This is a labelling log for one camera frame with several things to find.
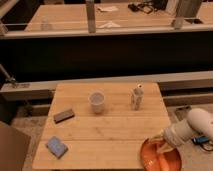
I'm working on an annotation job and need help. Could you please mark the translucent plastic cup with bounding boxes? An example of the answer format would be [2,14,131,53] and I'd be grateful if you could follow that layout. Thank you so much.
[88,91,105,114]

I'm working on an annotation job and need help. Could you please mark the black cables on desk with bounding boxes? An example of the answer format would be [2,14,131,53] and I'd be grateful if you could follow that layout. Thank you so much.
[127,1,158,14]

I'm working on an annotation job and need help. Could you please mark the blue rectangular sponge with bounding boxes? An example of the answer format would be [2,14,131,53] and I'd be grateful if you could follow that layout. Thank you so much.
[46,136,68,159]

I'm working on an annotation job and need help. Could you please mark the black barrier panel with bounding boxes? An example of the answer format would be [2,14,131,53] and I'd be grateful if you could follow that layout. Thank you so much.
[0,31,213,82]

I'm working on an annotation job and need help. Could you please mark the dark rectangular sponge block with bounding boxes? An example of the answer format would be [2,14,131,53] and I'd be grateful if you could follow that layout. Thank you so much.
[53,109,75,123]

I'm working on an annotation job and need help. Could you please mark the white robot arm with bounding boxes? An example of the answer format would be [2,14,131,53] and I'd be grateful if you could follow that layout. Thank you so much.
[163,108,213,148]

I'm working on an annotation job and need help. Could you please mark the grey vertical post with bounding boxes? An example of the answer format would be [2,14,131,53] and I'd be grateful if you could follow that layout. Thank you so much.
[86,0,96,33]

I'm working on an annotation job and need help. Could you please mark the blue clip on floor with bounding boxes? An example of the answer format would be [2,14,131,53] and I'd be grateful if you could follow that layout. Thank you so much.
[192,136,209,145]

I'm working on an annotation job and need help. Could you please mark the white paper sheet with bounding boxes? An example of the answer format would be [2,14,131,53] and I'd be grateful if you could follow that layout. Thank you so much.
[99,21,121,28]

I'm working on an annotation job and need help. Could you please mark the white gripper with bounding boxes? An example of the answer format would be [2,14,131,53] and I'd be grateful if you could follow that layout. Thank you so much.
[163,120,196,148]

